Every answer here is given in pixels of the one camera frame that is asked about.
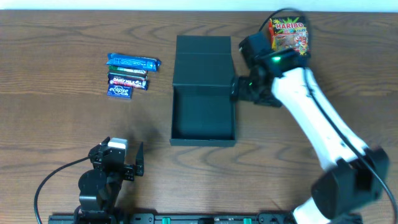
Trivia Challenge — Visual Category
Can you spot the dark green box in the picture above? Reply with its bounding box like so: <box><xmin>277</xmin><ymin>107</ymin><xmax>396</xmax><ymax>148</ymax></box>
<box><xmin>170</xmin><ymin>35</ymin><xmax>236</xmax><ymax>147</ymax></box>

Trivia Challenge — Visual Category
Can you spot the black Haribo candy bag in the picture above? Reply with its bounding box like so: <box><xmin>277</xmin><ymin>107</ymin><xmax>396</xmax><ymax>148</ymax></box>
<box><xmin>269</xmin><ymin>16</ymin><xmax>309</xmax><ymax>56</ymax></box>

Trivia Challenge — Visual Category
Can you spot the blue wafer snack bar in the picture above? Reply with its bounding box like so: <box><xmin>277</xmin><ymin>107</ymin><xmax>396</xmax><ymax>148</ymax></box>
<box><xmin>106</xmin><ymin>53</ymin><xmax>162</xmax><ymax>72</ymax></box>

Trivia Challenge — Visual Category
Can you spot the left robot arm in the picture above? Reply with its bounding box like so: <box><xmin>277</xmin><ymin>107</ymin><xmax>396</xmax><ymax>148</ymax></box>
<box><xmin>73</xmin><ymin>137</ymin><xmax>144</xmax><ymax>224</ymax></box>

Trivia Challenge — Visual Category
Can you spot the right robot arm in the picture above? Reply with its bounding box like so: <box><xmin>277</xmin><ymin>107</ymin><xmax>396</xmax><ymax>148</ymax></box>
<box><xmin>231</xmin><ymin>32</ymin><xmax>397</xmax><ymax>223</ymax></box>

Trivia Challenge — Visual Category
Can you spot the blue Eclipse mints box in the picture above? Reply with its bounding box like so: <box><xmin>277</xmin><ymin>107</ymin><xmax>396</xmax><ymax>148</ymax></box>
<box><xmin>106</xmin><ymin>84</ymin><xmax>132</xmax><ymax>99</ymax></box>

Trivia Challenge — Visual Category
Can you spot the Dairy Milk chocolate bar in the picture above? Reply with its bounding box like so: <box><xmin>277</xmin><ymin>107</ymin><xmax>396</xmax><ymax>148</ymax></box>
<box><xmin>108</xmin><ymin>73</ymin><xmax>149</xmax><ymax>90</ymax></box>

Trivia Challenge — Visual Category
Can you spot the green chocolate bar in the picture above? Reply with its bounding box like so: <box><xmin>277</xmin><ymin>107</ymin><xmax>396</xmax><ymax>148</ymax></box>
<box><xmin>109</xmin><ymin>65</ymin><xmax>148</xmax><ymax>75</ymax></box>

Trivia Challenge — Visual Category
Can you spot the black mounting rail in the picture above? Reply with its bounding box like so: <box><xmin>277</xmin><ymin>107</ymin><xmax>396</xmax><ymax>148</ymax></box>
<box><xmin>48</xmin><ymin>213</ymin><xmax>296</xmax><ymax>224</ymax></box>

